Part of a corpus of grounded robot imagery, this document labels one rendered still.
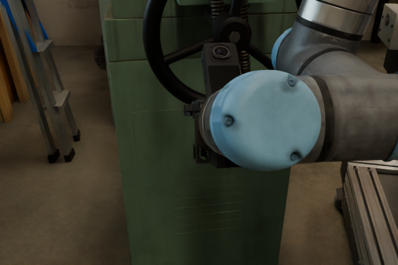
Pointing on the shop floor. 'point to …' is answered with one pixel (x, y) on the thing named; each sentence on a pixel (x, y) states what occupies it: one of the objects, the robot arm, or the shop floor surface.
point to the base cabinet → (188, 179)
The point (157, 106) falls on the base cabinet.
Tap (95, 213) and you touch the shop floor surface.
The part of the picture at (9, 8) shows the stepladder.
